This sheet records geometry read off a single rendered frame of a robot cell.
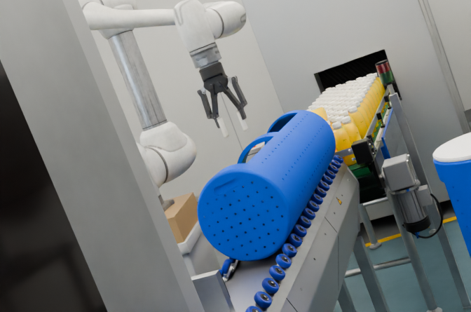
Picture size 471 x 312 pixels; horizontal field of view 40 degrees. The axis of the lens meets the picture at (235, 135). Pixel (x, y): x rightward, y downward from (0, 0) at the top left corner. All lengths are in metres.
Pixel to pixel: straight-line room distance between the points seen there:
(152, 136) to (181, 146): 0.12
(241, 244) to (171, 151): 0.64
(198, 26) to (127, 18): 0.33
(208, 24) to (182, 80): 5.01
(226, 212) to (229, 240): 0.09
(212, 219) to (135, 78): 0.76
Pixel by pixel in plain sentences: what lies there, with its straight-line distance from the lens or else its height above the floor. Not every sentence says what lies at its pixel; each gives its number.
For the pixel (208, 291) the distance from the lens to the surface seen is 1.55.
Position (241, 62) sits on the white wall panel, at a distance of 6.87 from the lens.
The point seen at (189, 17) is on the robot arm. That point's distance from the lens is 1.99.
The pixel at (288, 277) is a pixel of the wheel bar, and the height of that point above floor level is 0.93.
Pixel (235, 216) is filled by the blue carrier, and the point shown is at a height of 1.10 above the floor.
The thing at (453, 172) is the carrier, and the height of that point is 0.99.
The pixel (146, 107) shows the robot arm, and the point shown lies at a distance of 2.46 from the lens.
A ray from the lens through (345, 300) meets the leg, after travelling 2.92.
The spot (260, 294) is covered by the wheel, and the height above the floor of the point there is 0.98.
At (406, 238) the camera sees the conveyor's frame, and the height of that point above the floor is 0.42.
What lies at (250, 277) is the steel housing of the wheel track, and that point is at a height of 0.93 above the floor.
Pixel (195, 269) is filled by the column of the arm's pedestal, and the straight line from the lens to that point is 2.29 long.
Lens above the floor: 1.54
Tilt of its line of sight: 7 degrees down
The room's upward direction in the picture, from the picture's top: 21 degrees counter-clockwise
